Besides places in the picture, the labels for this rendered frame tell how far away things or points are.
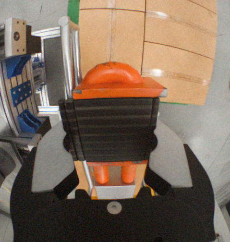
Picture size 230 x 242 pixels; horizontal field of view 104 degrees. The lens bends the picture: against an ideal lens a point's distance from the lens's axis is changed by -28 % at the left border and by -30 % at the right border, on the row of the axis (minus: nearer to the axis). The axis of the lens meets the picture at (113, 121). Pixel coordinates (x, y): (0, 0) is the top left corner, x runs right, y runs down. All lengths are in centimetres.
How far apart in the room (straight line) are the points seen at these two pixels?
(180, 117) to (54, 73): 161
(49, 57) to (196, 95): 130
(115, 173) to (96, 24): 77
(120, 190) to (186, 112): 169
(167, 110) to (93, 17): 134
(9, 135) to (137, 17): 95
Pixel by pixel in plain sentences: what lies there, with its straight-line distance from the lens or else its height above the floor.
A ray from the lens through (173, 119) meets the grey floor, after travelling 177.
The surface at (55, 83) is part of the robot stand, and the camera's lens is 126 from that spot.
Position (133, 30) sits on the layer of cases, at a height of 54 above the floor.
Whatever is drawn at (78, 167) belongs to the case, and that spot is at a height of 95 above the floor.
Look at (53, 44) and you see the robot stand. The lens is 124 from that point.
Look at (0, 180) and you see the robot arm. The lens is 63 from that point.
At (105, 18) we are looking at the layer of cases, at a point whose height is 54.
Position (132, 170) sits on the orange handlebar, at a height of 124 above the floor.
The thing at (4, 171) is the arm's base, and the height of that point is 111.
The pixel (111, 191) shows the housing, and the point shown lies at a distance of 20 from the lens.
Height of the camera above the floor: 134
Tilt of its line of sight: 59 degrees down
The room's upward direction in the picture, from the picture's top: 176 degrees clockwise
